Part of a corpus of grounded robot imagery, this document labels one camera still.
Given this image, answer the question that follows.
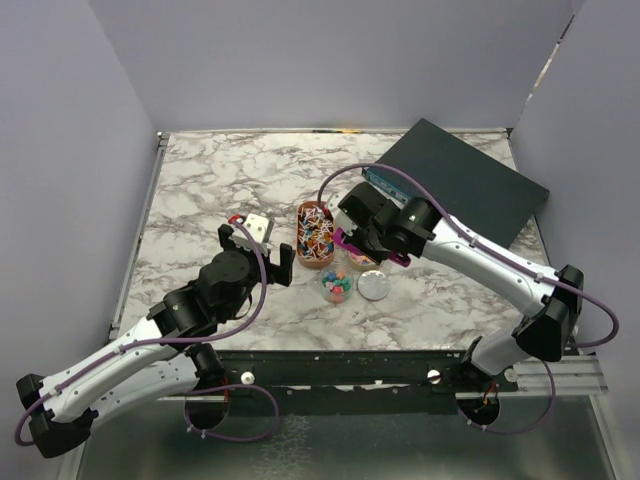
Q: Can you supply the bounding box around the orange lollipop tray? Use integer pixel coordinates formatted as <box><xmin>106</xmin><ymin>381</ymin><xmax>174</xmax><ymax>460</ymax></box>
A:
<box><xmin>296</xmin><ymin>200</ymin><xmax>335</xmax><ymax>269</ymax></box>

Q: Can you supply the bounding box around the clear round jar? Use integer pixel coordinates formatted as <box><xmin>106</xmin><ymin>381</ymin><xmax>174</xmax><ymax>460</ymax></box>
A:
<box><xmin>319</xmin><ymin>266</ymin><xmax>355</xmax><ymax>304</ymax></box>

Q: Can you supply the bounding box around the beige star candy tray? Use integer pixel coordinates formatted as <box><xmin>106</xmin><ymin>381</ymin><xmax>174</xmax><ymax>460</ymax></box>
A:
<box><xmin>348</xmin><ymin>252</ymin><xmax>380</xmax><ymax>272</ymax></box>

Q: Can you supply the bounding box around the purple plastic scoop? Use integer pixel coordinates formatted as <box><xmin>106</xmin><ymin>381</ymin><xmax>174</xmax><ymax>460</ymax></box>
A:
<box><xmin>333</xmin><ymin>228</ymin><xmax>411</xmax><ymax>268</ymax></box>

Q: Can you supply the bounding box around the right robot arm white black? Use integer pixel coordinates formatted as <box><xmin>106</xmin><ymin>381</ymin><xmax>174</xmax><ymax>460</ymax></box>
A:
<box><xmin>327</xmin><ymin>182</ymin><xmax>584</xmax><ymax>391</ymax></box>

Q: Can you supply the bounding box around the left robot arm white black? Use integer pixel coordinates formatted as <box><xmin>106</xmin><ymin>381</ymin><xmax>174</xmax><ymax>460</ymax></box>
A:
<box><xmin>14</xmin><ymin>217</ymin><xmax>295</xmax><ymax>458</ymax></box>

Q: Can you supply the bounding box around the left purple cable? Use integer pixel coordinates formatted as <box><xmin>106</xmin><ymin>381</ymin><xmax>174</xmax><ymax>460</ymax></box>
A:
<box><xmin>13</xmin><ymin>215</ymin><xmax>269</xmax><ymax>446</ymax></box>

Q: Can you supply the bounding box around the purple cable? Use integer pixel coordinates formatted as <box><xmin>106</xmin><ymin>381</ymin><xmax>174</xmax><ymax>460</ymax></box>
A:
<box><xmin>318</xmin><ymin>163</ymin><xmax>620</xmax><ymax>435</ymax></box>
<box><xmin>13</xmin><ymin>215</ymin><xmax>269</xmax><ymax>446</ymax></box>

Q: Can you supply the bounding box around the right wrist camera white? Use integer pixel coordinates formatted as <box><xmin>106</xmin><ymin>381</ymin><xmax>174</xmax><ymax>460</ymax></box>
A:
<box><xmin>326</xmin><ymin>194</ymin><xmax>342</xmax><ymax>214</ymax></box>

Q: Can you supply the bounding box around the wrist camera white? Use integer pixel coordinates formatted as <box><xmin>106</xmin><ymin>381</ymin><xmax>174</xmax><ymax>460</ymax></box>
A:
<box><xmin>230</xmin><ymin>213</ymin><xmax>273</xmax><ymax>255</ymax></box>
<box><xmin>326</xmin><ymin>194</ymin><xmax>342</xmax><ymax>214</ymax></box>

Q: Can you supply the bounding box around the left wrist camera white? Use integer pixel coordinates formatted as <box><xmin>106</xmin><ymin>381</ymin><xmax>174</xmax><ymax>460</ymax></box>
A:
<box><xmin>230</xmin><ymin>213</ymin><xmax>273</xmax><ymax>255</ymax></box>

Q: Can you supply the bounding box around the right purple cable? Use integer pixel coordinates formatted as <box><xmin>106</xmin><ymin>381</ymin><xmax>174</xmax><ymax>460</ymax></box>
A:
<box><xmin>318</xmin><ymin>163</ymin><xmax>620</xmax><ymax>435</ymax></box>

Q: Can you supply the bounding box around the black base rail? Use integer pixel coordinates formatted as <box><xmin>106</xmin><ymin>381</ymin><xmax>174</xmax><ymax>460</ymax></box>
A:
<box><xmin>104</xmin><ymin>349</ymin><xmax>521</xmax><ymax>416</ymax></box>

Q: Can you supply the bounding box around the dark teal network switch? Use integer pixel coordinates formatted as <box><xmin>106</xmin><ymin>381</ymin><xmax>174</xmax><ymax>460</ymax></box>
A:
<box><xmin>378</xmin><ymin>119</ymin><xmax>549</xmax><ymax>248</ymax></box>

